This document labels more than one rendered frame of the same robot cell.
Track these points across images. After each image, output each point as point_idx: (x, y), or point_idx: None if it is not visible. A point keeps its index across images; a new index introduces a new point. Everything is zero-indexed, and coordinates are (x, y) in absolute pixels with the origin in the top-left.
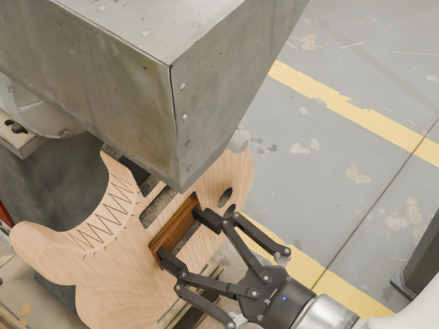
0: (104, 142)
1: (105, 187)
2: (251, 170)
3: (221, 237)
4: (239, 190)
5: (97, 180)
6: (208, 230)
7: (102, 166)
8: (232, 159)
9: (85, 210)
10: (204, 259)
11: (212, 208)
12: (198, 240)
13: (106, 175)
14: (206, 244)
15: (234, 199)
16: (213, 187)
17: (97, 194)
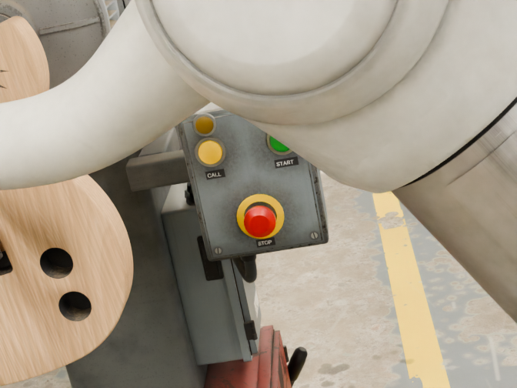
0: (148, 255)
1: (149, 332)
2: (117, 257)
3: (68, 348)
4: (92, 277)
5: (135, 310)
6: (28, 300)
7: (143, 292)
8: (55, 196)
9: (112, 346)
10: (30, 358)
11: (28, 261)
12: (8, 302)
13: (151, 314)
14: (30, 329)
15: (82, 285)
16: (22, 219)
17: (135, 335)
